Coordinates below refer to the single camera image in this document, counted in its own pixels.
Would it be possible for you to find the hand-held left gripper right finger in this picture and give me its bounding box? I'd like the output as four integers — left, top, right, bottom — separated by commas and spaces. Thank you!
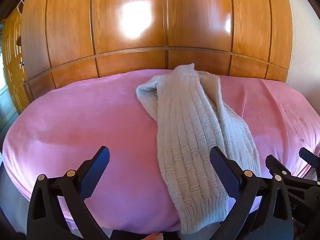
209, 146, 294, 240

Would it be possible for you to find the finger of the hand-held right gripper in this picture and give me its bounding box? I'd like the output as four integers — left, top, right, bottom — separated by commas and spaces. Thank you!
299, 147, 320, 173
265, 155, 292, 178

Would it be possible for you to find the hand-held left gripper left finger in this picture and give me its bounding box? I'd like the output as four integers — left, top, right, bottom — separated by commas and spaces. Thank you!
27, 145, 110, 240

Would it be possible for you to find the pink blanket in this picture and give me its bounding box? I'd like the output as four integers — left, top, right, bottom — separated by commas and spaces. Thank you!
1, 69, 320, 233

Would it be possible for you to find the grey bed sheet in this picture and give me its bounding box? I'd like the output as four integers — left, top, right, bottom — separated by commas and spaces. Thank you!
0, 166, 34, 233

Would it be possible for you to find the wooden wardrobe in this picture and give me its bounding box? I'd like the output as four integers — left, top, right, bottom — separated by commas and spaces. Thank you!
21, 0, 296, 101

